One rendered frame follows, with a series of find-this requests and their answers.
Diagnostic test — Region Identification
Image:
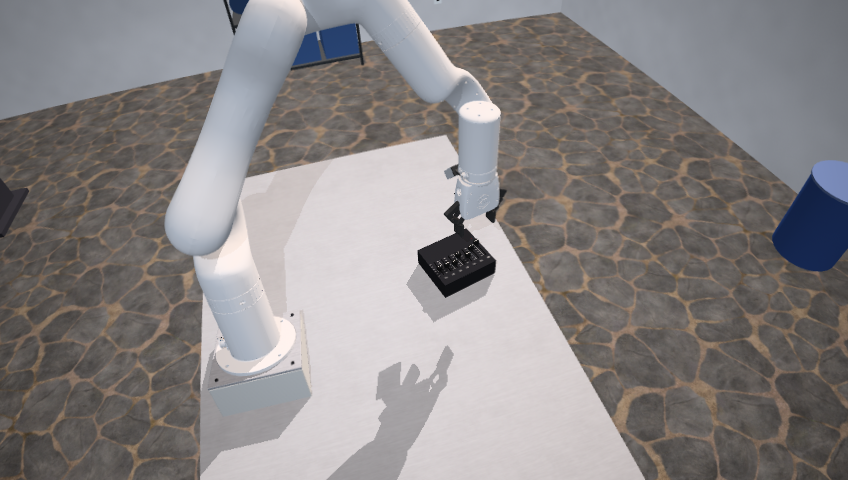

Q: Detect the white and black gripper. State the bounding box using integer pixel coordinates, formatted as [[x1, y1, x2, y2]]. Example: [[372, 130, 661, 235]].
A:
[[444, 174, 507, 238]]

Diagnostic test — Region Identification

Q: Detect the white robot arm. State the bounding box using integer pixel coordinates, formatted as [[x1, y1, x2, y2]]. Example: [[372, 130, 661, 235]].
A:
[[165, 0, 501, 376]]

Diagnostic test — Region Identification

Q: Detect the black lighting desk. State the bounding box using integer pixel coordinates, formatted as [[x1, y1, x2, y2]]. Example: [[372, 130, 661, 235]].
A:
[[417, 229, 496, 298]]

